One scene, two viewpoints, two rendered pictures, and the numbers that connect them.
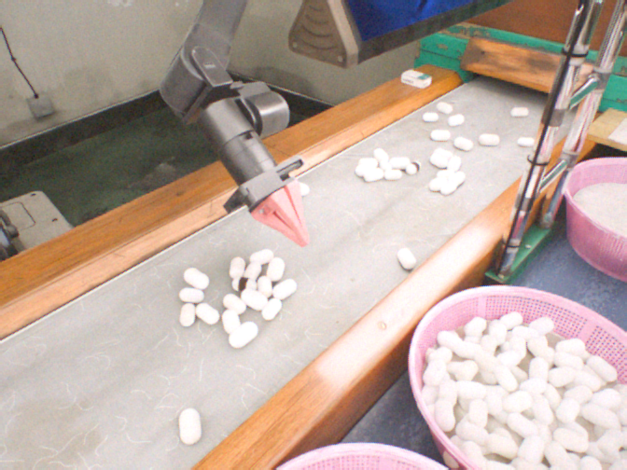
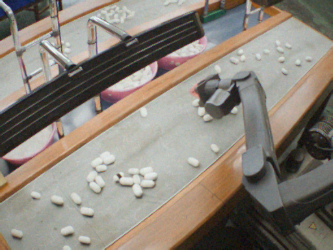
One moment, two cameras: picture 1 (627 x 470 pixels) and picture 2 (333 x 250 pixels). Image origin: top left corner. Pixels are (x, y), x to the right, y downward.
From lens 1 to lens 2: 1.29 m
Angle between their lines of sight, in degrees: 93
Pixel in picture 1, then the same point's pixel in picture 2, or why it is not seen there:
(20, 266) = (293, 114)
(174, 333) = not seen: hidden behind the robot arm
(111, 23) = not seen: outside the picture
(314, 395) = (185, 66)
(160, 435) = (225, 71)
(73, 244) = (283, 122)
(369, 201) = (152, 153)
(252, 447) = (200, 59)
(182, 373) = not seen: hidden behind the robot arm
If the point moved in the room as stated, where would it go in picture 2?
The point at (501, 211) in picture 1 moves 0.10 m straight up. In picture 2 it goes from (90, 127) to (86, 104)
